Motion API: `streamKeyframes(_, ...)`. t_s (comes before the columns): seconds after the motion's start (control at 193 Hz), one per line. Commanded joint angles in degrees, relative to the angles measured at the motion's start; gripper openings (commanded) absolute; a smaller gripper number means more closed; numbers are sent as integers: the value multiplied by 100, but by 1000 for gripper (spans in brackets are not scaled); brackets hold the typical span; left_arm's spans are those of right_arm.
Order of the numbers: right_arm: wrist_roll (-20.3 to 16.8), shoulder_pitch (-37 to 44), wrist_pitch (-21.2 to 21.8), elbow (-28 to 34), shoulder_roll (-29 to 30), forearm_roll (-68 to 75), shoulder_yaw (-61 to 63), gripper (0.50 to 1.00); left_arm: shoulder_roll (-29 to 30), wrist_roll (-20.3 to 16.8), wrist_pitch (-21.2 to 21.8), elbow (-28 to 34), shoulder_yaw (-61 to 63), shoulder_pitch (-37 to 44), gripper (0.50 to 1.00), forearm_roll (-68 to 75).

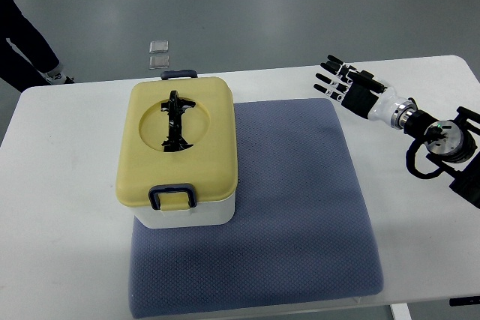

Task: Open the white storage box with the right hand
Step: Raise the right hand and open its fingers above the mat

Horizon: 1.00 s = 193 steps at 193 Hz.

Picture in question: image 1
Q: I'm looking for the black table control panel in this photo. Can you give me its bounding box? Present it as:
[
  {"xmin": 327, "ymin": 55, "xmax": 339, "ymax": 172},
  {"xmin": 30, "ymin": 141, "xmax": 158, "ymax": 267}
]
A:
[{"xmin": 449, "ymin": 296, "xmax": 480, "ymax": 307}]

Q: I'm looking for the white storage box base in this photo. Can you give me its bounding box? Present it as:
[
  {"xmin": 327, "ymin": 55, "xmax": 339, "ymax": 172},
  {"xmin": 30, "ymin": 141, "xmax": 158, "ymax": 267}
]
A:
[{"xmin": 130, "ymin": 184, "xmax": 236, "ymax": 229}]

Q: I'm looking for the white table leg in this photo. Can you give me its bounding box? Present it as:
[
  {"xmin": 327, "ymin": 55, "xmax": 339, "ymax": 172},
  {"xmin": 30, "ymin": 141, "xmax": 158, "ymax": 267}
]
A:
[{"xmin": 390, "ymin": 303, "xmax": 413, "ymax": 320}]

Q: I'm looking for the person's shoe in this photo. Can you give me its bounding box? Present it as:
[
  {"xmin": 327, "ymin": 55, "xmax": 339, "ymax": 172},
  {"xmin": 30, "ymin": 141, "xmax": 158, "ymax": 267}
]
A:
[{"xmin": 45, "ymin": 66, "xmax": 75, "ymax": 85}]

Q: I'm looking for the person's dark trouser leg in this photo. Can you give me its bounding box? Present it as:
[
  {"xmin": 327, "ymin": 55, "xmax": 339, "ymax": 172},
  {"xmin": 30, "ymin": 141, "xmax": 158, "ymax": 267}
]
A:
[{"xmin": 1, "ymin": 0, "xmax": 62, "ymax": 92}]

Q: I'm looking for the yellow box lid black handle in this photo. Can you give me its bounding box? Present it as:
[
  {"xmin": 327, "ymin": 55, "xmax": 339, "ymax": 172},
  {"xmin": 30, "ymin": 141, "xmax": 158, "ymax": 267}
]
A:
[{"xmin": 115, "ymin": 77, "xmax": 238, "ymax": 211}]

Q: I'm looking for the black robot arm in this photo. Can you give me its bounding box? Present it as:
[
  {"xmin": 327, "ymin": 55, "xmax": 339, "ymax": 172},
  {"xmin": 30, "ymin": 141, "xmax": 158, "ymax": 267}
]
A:
[{"xmin": 392, "ymin": 98, "xmax": 479, "ymax": 208}]

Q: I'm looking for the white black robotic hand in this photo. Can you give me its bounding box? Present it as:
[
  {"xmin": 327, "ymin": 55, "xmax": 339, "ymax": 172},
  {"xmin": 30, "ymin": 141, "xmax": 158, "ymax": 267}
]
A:
[{"xmin": 313, "ymin": 55, "xmax": 418, "ymax": 129}]

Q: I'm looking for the blue-grey fabric cushion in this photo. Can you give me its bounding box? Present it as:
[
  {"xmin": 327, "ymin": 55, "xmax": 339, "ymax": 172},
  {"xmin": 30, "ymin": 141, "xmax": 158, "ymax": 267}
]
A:
[{"xmin": 129, "ymin": 99, "xmax": 383, "ymax": 319}]

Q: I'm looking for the lower clear floor tile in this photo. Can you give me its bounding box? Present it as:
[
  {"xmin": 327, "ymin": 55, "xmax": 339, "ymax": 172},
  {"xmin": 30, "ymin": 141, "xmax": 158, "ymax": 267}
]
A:
[{"xmin": 149, "ymin": 54, "xmax": 170, "ymax": 70}]

